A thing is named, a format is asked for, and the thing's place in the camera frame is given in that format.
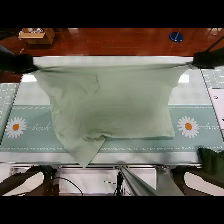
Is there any pale green T-shirt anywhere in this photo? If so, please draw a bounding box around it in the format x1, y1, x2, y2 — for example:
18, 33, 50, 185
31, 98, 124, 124
32, 55, 196, 168

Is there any blue round object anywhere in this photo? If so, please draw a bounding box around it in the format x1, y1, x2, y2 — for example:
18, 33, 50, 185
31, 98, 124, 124
168, 31, 185, 43

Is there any wooden box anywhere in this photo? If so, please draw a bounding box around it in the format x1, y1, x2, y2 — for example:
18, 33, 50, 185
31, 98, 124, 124
17, 27, 56, 46

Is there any silver frame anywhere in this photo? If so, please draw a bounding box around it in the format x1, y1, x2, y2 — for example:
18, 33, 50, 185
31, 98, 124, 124
0, 161, 224, 197

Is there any black cable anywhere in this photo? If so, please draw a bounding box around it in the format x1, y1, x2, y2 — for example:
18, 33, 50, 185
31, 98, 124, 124
52, 176, 85, 197

